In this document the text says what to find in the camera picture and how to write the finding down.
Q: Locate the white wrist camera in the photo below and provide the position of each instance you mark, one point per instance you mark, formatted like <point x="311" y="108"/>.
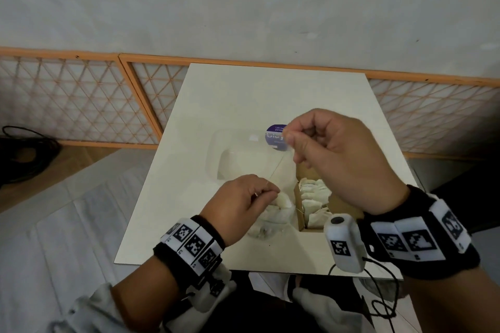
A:
<point x="213" y="293"/>
<point x="343" y="243"/>

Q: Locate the person's left forearm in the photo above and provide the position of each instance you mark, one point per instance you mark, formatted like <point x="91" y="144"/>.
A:
<point x="148" y="297"/>

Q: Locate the person's right forearm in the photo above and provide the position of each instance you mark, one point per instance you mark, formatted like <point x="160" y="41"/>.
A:
<point x="453" y="305"/>

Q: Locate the black left wristband with markers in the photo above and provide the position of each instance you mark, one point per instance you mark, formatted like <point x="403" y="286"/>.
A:
<point x="195" y="245"/>

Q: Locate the brown cardboard box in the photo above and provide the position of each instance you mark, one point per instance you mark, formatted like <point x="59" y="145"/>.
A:
<point x="343" y="208"/>

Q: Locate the row of white tea bags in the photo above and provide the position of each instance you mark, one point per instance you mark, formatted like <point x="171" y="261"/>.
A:
<point x="314" y="198"/>

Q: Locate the orange lattice panel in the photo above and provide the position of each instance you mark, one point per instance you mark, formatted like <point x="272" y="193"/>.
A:
<point x="78" y="98"/>
<point x="429" y="110"/>

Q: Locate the person's dark trousers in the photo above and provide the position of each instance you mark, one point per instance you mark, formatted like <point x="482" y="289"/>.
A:
<point x="269" y="317"/>

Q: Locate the clear plastic container purple label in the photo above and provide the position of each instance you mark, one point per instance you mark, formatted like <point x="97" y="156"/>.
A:
<point x="242" y="165"/>

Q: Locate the person's left fingers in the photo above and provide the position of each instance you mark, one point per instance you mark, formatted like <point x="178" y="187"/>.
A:
<point x="267" y="188"/>

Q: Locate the person's right hand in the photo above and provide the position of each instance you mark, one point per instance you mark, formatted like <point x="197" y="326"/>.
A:
<point x="343" y="157"/>

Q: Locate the person's left hand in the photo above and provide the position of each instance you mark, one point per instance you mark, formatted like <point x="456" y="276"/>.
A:
<point x="234" y="204"/>

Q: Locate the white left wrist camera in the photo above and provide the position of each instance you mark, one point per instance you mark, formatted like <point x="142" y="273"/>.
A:
<point x="213" y="293"/>

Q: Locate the person's white shoe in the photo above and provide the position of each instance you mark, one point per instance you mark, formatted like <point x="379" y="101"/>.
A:
<point x="332" y="311"/>
<point x="271" y="286"/>

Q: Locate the person's grey sleeve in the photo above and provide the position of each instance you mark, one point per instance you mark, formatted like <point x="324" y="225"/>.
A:
<point x="90" y="313"/>

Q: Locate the black wristband with markers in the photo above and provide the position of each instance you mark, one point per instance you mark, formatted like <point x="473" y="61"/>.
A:
<point x="418" y="243"/>
<point x="195" y="245"/>

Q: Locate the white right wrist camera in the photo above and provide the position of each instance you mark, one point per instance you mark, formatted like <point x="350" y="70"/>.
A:
<point x="343" y="243"/>

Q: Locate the black right wristband with markers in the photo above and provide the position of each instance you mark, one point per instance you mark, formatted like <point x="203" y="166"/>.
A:
<point x="418" y="243"/>

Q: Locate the person's right thumb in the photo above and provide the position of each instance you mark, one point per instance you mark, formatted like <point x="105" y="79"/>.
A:
<point x="301" y="153"/>

